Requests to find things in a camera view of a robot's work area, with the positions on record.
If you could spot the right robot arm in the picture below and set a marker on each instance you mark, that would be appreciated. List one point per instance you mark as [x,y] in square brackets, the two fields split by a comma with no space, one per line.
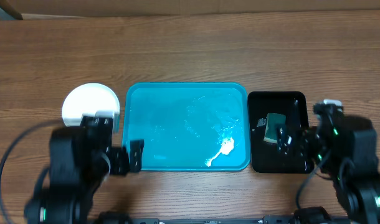
[343,147]

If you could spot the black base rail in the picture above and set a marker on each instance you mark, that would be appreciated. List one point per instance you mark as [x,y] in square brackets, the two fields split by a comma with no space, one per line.
[121,218]

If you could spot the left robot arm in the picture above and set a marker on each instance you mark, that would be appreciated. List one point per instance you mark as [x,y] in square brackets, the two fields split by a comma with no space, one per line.
[81,158]

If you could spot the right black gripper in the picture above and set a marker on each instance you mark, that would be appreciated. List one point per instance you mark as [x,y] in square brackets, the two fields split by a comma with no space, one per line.
[304,137]

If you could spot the black rectangular tray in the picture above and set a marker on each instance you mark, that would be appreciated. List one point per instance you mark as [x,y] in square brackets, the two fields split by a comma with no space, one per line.
[265,157]

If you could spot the teal plastic tray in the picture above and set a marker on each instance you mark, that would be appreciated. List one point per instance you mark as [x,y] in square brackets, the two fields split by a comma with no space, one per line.
[183,125]

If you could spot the white plate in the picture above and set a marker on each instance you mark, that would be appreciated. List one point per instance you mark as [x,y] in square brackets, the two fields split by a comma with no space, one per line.
[91,99]

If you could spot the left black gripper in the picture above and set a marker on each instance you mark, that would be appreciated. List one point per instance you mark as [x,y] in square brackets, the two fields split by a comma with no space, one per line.
[124,164]

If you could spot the green yellow sponge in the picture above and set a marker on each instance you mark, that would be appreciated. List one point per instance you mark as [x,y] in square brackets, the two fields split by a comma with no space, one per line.
[273,121]

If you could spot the white foam blob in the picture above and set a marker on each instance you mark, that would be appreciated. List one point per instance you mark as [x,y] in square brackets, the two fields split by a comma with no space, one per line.
[227,145]

